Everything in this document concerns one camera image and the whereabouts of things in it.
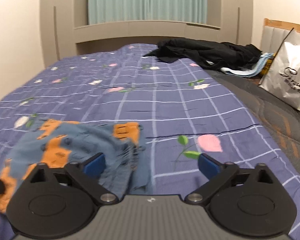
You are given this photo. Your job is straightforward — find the yellow package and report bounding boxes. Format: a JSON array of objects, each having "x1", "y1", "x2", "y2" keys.
[{"x1": 260, "y1": 55, "x2": 275, "y2": 76}]

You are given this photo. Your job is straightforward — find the purple grid floral quilt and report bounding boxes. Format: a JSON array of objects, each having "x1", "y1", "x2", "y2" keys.
[{"x1": 0, "y1": 44, "x2": 300, "y2": 239}]

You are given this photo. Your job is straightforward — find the blue orange printed pants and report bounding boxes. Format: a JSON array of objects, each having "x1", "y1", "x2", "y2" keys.
[{"x1": 0, "y1": 119, "x2": 152, "y2": 213}]

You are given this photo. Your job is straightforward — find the beige window cabinet frame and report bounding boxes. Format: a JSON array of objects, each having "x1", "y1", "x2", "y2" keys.
[{"x1": 39, "y1": 0, "x2": 253, "y2": 66}]

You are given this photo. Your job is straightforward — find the black clothing pile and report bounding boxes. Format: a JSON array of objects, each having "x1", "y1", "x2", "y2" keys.
[{"x1": 146, "y1": 38, "x2": 262, "y2": 70}]

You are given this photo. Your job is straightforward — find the white paper shopping bag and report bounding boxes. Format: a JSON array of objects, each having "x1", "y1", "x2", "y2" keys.
[{"x1": 259, "y1": 29, "x2": 300, "y2": 111}]

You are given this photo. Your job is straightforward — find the grey quilted mattress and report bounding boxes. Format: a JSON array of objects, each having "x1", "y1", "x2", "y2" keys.
[{"x1": 206, "y1": 70, "x2": 300, "y2": 174}]

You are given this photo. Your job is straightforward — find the light green curtain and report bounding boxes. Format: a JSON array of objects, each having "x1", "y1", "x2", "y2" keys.
[{"x1": 88, "y1": 0, "x2": 207, "y2": 24}]

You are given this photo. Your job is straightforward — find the padded wooden headboard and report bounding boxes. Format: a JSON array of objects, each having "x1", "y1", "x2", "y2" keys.
[{"x1": 260, "y1": 18, "x2": 300, "y2": 53}]

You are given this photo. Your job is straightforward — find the light blue folded cloth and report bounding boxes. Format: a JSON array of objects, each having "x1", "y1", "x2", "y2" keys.
[{"x1": 219, "y1": 52, "x2": 274, "y2": 78}]

